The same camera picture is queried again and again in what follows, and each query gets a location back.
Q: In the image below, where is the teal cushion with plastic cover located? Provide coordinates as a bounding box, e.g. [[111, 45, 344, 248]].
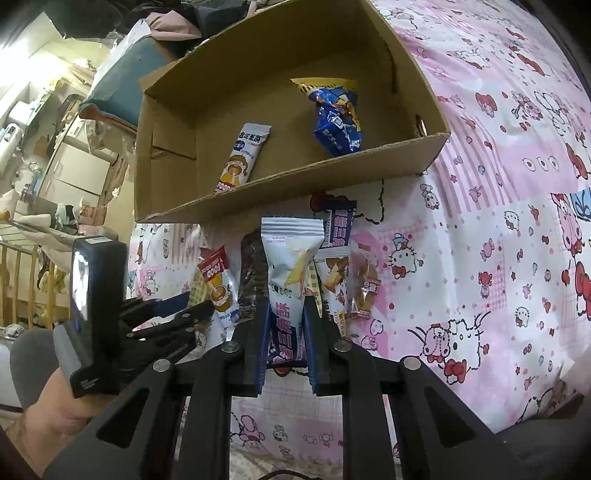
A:
[[78, 21, 178, 134]]

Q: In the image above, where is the red white cartoon snack packet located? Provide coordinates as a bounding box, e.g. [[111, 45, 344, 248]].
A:
[[198, 246, 241, 330]]

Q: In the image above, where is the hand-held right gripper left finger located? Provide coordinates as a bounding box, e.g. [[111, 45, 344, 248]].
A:
[[44, 302, 274, 480]]

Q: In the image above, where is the blue yellow snack bag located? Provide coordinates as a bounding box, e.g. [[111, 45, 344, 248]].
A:
[[290, 76, 362, 155]]

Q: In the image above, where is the blue white striped snack packet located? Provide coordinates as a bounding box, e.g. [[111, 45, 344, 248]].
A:
[[321, 199, 358, 252]]

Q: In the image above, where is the pink cartoon printed bedsheet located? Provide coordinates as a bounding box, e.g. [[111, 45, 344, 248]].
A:
[[124, 0, 591, 462]]

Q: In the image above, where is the white appliance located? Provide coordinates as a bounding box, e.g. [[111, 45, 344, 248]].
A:
[[0, 122, 21, 171]]

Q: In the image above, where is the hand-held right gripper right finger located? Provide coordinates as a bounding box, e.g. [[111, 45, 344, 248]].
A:
[[300, 300, 527, 480]]

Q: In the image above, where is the dark brown snack packet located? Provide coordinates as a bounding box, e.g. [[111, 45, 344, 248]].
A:
[[238, 231, 271, 319]]

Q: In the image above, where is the white cloth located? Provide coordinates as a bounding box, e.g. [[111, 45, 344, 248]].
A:
[[18, 217, 93, 259]]

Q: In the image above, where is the yellow checkered snack packet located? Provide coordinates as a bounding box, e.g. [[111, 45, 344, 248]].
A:
[[189, 271, 209, 306]]

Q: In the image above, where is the white cabinet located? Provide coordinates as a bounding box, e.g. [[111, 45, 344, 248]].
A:
[[39, 124, 121, 204]]

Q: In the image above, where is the clear packet of brown snack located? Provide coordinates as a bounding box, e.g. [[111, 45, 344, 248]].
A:
[[346, 244, 382, 320]]

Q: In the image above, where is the person's left hand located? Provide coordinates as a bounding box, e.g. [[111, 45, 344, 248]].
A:
[[18, 367, 112, 467]]

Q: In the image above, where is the white cartoon snack stick packet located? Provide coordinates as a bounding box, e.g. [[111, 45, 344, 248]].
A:
[[215, 122, 272, 193]]

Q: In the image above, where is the pink cloth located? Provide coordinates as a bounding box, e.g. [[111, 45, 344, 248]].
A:
[[145, 11, 204, 47]]

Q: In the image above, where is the cardboard box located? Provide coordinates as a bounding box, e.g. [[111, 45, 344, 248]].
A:
[[134, 0, 452, 224]]

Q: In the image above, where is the wooden railing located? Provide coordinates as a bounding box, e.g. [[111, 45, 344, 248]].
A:
[[0, 240, 70, 330]]

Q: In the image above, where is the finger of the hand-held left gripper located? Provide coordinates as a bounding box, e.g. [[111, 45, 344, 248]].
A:
[[121, 292, 191, 324], [131, 300, 217, 367]]

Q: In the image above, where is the black plastic sheet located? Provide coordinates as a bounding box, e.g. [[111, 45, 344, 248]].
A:
[[44, 0, 204, 35]]

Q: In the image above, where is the grey cloth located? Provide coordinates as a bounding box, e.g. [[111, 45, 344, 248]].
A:
[[9, 328, 62, 409]]

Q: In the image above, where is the cracker picture snack packet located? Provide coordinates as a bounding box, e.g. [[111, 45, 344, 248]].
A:
[[314, 247, 352, 324]]

